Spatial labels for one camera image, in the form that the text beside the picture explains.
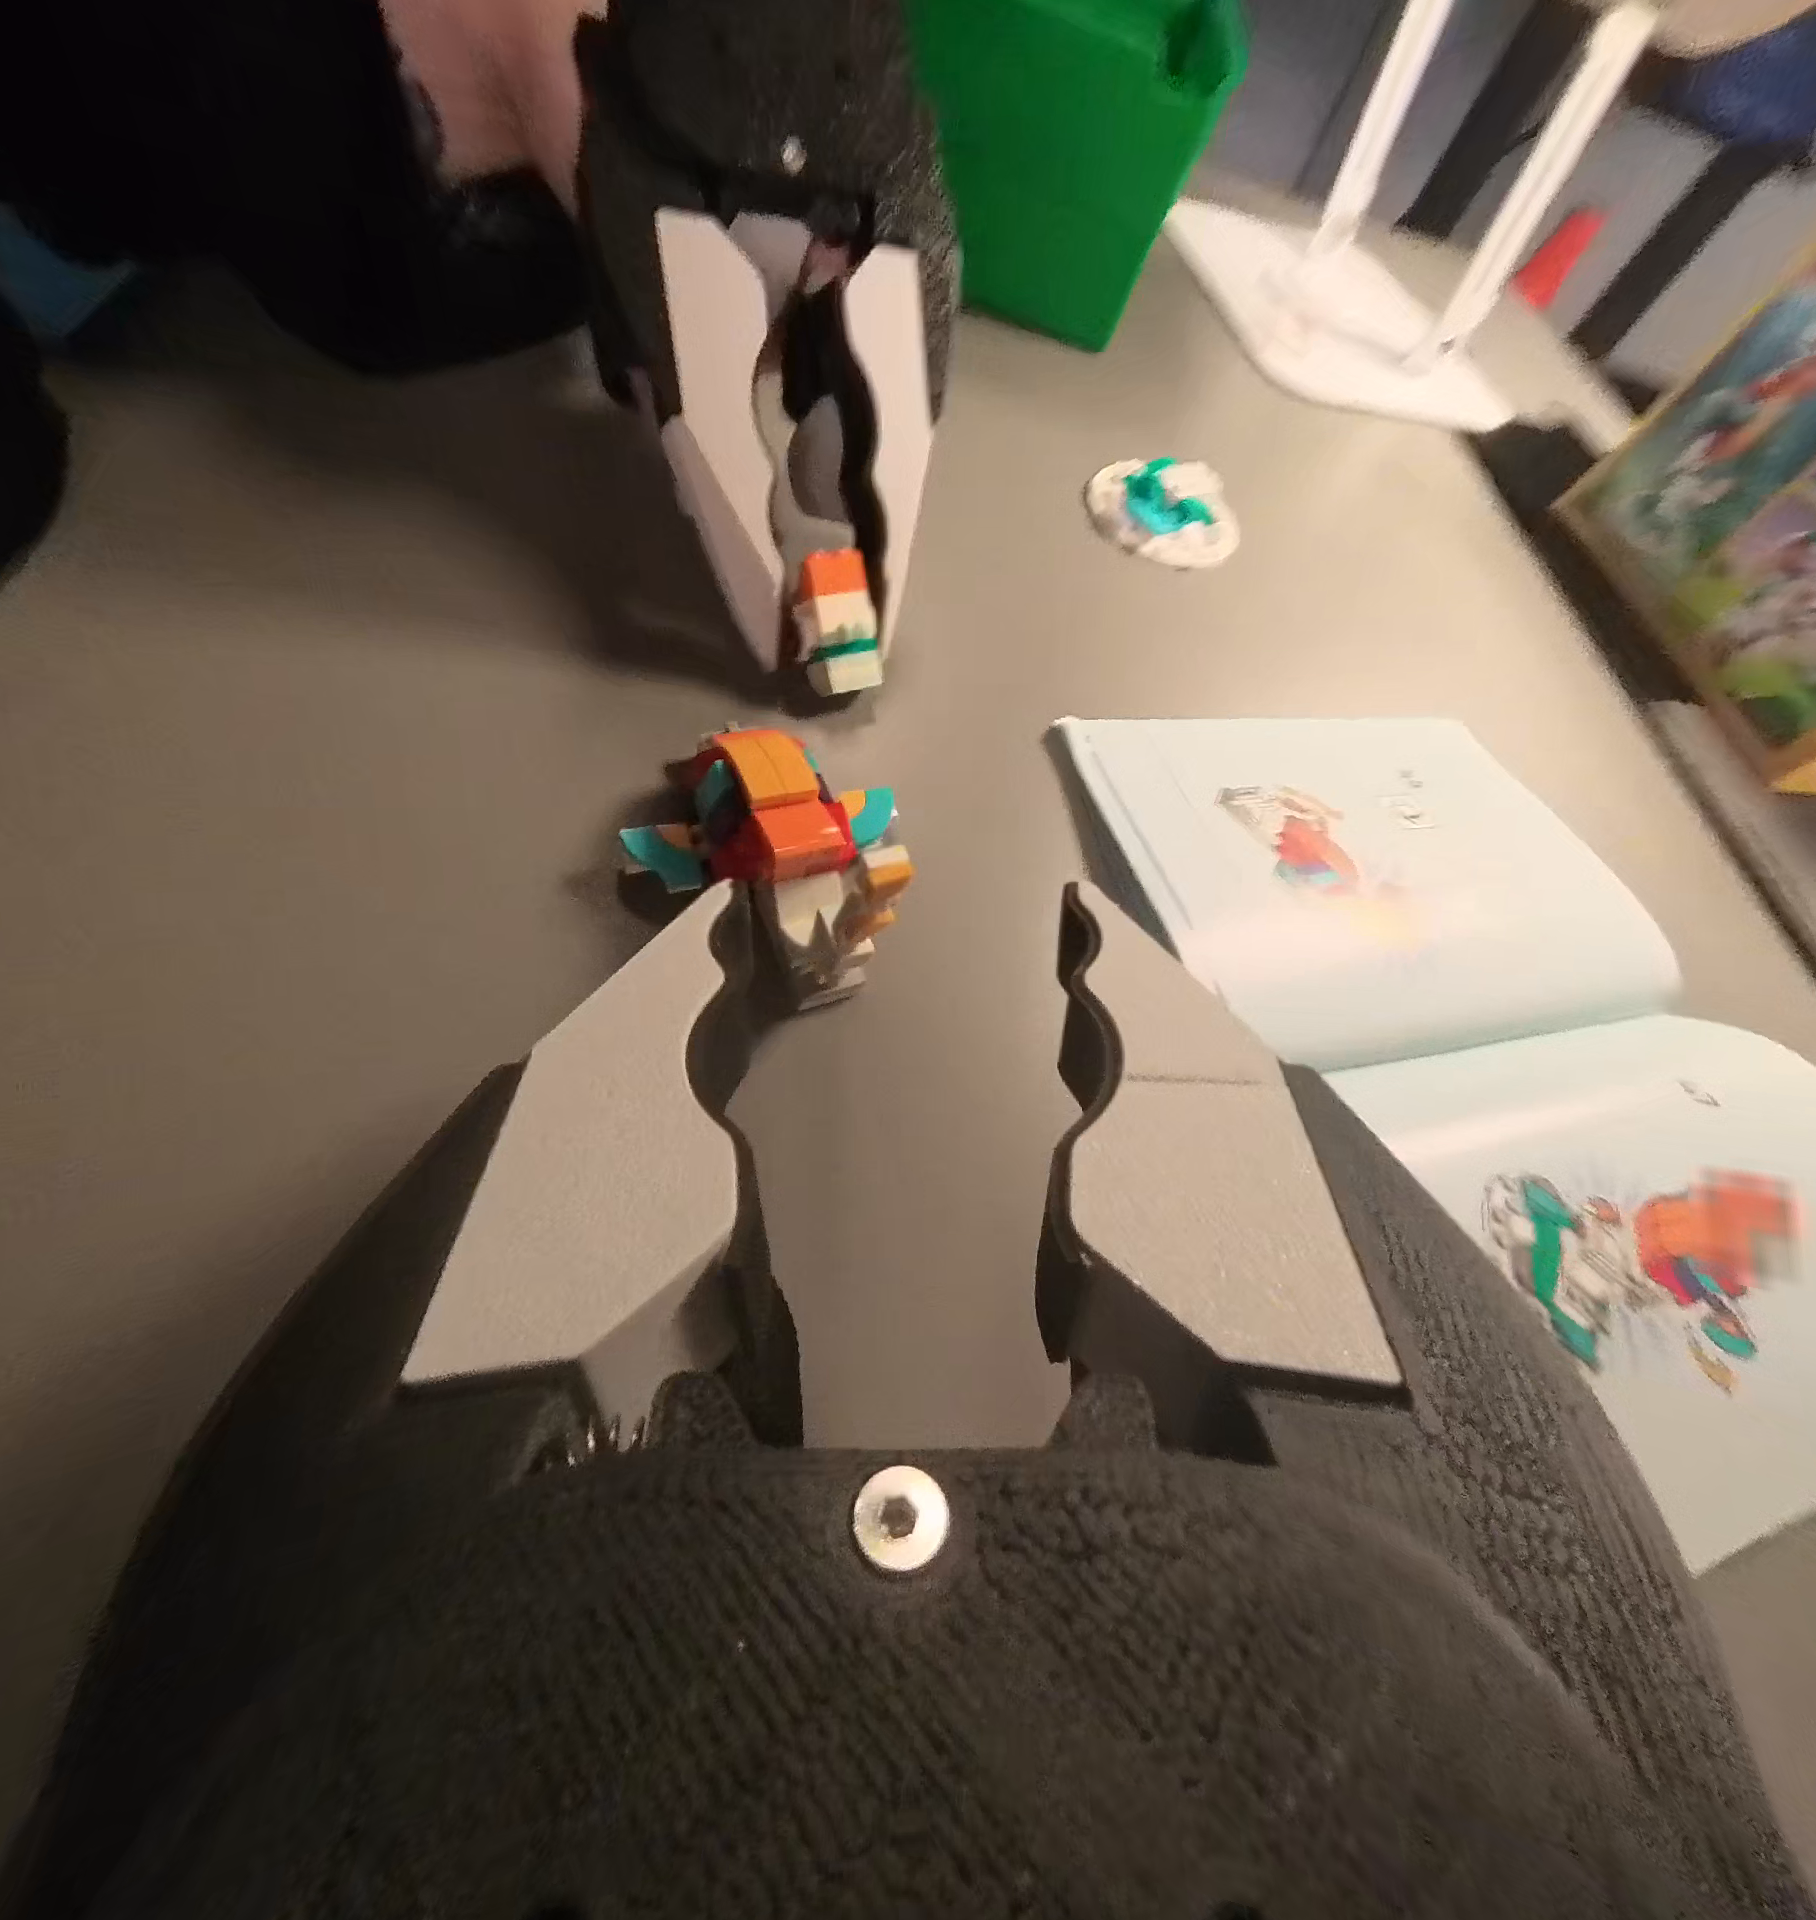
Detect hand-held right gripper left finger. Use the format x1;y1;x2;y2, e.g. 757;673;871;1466
396;884;793;1408

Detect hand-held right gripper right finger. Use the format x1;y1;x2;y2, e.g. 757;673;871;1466
1037;882;1408;1392

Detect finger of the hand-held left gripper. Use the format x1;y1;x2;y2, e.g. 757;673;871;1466
830;239;943;663
651;205;798;673

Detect orange toy brick head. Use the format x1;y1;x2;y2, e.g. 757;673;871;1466
782;545;889;709

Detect colourful toy brick fish body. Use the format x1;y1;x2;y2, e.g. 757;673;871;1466
613;723;920;1016

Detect yellow toy set box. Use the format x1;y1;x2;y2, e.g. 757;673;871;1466
1550;195;1816;796

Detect person's left hand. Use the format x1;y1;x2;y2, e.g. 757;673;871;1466
380;0;613;215

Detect green plastic bin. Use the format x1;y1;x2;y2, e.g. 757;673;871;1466
900;0;1250;355

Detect white teal loose bricks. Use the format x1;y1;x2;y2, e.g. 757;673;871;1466
1083;454;1242;575

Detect open pale blue instruction booklet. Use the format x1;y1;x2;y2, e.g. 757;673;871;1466
1047;713;1816;1577

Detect small red object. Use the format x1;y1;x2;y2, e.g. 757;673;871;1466
1509;207;1612;312

